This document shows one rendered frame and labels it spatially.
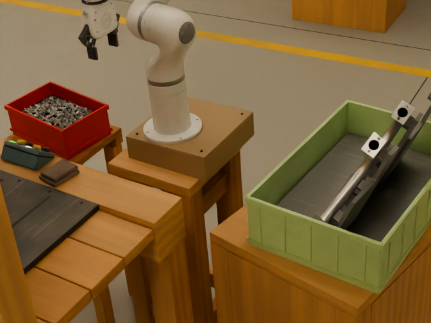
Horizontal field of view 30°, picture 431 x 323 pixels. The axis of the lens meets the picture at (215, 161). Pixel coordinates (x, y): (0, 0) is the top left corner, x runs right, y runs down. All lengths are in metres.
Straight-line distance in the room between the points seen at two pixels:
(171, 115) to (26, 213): 0.53
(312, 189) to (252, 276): 0.32
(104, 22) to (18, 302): 0.81
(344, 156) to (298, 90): 2.15
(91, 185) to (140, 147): 0.23
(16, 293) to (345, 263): 0.85
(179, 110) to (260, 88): 2.25
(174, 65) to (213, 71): 2.53
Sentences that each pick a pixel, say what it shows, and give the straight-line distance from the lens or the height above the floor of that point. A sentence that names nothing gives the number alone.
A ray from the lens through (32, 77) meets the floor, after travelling 5.16.
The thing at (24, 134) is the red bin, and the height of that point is 0.82.
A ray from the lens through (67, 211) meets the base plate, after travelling 2.35.
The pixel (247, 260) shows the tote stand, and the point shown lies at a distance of 2.31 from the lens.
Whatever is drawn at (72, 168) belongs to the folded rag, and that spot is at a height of 0.93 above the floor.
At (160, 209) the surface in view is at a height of 0.90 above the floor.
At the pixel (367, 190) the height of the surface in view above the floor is 1.03.
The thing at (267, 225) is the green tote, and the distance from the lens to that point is 2.23.
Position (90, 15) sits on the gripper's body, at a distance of 2.21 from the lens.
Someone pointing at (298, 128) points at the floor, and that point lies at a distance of 4.32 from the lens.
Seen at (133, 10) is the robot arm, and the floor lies 1.34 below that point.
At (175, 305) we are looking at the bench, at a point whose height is 0.54.
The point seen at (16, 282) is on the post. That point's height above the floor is 1.08.
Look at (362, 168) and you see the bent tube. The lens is 2.15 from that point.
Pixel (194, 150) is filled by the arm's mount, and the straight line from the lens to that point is 2.46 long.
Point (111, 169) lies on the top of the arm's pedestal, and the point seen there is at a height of 0.83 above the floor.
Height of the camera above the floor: 2.27
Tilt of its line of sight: 34 degrees down
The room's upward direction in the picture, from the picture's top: 5 degrees counter-clockwise
